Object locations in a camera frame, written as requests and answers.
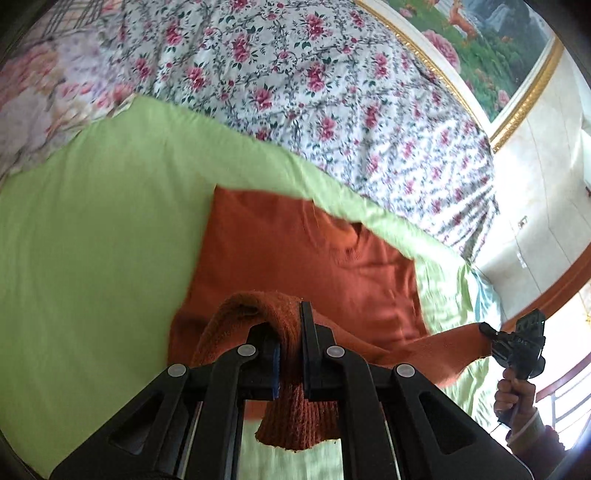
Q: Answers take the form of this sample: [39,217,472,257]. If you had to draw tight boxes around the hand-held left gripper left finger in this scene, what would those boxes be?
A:
[50,323,283,480]

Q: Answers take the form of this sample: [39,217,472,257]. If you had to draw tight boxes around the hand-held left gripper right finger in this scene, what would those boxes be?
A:
[300,301,532,480]

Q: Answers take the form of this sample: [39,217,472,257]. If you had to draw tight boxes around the rust orange knit sweater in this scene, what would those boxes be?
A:
[167,185,496,451]

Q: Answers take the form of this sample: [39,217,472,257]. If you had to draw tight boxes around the person's right forearm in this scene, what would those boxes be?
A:
[505,409,570,468]

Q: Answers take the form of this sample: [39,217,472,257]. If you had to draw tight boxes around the person's right hand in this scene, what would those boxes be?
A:
[493,366,537,430]

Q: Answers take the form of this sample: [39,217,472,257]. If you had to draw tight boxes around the light green bed sheet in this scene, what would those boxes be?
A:
[0,95,504,480]

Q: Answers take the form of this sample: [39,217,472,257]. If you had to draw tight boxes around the floral print quilt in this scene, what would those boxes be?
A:
[99,0,500,264]

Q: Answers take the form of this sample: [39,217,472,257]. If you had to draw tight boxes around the gold framed landscape painting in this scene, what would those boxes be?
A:
[355,0,566,155]

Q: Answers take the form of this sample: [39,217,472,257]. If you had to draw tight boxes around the pale pink floral pillow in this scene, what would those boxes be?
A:
[0,0,134,183]

